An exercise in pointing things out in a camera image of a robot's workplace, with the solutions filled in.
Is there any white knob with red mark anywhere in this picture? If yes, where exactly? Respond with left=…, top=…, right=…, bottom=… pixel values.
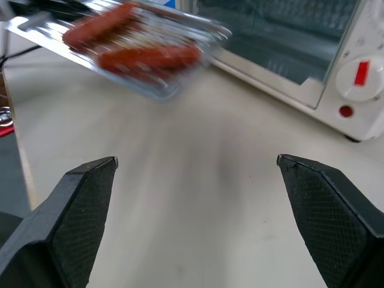
left=335, top=56, right=384, bottom=104

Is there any glass toaster oven door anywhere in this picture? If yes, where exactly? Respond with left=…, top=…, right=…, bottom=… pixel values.
left=179, top=0, right=362, bottom=109

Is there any red indicator light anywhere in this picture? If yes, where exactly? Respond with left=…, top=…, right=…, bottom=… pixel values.
left=338, top=104, right=354, bottom=118

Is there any black cable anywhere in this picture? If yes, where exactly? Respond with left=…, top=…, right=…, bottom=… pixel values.
left=0, top=44, right=41, bottom=68

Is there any white toaster oven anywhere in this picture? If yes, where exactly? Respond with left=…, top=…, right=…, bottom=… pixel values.
left=176, top=0, right=384, bottom=143

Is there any red-brown sausage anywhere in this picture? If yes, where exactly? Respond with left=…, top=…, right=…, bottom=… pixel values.
left=62, top=2, right=139, bottom=50
left=98, top=44, right=202, bottom=76

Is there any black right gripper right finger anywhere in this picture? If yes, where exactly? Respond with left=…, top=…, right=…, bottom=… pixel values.
left=276, top=154, right=384, bottom=288

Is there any shiny metal object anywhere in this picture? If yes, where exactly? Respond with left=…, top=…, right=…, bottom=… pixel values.
left=0, top=106, right=13, bottom=125

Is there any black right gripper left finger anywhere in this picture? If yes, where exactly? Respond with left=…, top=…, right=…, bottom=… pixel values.
left=0, top=156, right=119, bottom=288

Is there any silver metal baking tray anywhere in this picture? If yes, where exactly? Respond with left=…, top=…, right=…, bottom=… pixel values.
left=4, top=0, right=233, bottom=103

